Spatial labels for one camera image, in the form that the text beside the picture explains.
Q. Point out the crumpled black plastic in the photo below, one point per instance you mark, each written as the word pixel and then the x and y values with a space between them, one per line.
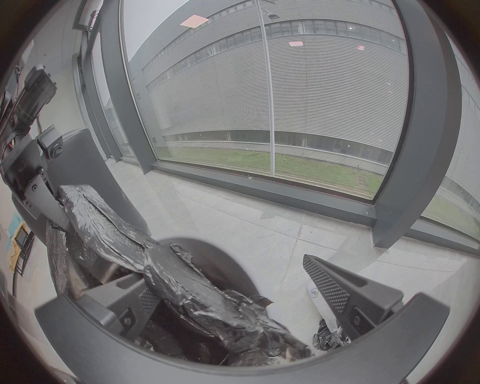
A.
pixel 330 337

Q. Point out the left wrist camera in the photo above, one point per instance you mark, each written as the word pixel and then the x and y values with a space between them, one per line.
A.
pixel 51 144

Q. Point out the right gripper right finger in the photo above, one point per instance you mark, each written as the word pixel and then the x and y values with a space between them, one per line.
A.
pixel 348 288

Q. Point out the window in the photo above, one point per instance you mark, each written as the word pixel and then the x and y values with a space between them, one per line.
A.
pixel 262 93

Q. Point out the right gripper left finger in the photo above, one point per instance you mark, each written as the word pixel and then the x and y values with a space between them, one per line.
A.
pixel 120 303

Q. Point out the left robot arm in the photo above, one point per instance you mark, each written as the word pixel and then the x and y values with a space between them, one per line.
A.
pixel 9 123

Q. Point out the black plastic bag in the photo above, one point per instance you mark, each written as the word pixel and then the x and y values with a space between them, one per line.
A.
pixel 187 285

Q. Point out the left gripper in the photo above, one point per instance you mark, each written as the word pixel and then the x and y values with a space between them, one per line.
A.
pixel 20 165

